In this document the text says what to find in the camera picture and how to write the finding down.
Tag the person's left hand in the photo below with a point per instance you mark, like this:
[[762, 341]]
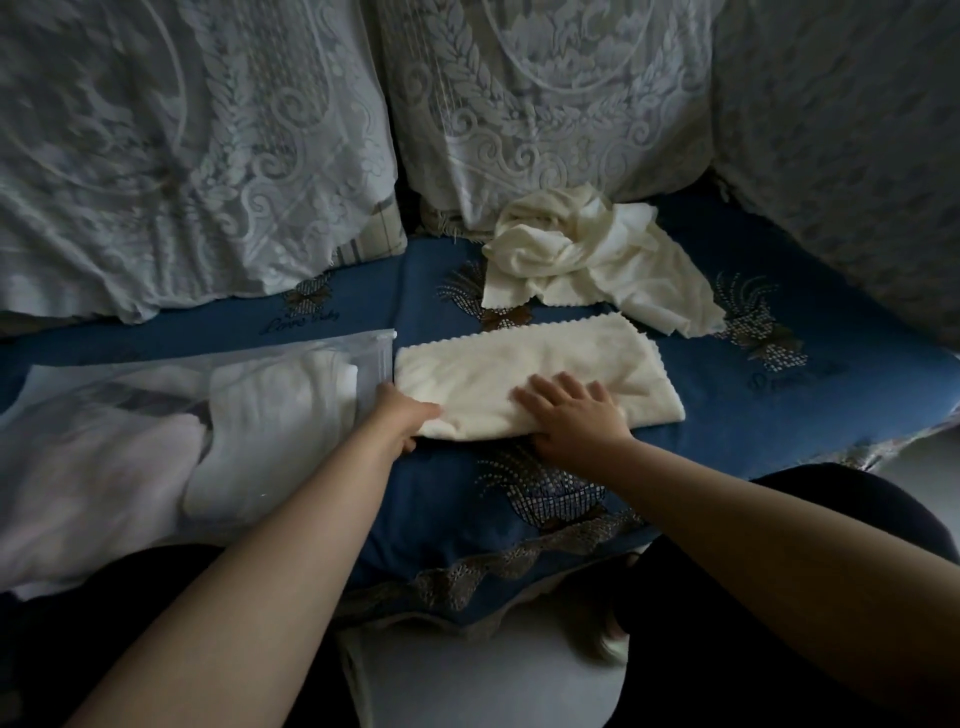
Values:
[[396, 420]]

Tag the person's right hand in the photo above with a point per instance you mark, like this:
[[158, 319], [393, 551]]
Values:
[[581, 427]]

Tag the person's right little finger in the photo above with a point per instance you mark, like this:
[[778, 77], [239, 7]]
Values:
[[604, 395]]

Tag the person's left thumb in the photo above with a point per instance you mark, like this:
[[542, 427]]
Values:
[[421, 414]]

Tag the person's right middle finger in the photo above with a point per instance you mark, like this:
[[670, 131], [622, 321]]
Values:
[[549, 390]]

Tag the cream cloth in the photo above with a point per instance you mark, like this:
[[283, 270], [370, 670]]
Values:
[[525, 367], [592, 255]]

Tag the person's left forearm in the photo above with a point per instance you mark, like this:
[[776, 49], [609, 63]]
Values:
[[247, 585]]

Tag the person's right forearm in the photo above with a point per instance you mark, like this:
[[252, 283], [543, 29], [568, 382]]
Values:
[[780, 555]]

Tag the crumpled cream cloth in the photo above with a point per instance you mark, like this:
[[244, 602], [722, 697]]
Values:
[[592, 255]]

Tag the blue embroidered sofa seat cover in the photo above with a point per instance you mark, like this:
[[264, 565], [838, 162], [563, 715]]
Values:
[[750, 375]]

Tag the folded white cloth in bag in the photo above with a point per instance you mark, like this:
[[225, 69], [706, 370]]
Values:
[[270, 435]]

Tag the clear plastic zip bag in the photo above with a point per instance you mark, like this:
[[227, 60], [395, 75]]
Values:
[[187, 442]]

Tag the white lace sofa back cover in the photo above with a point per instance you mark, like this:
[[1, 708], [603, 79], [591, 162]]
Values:
[[180, 142], [547, 97]]

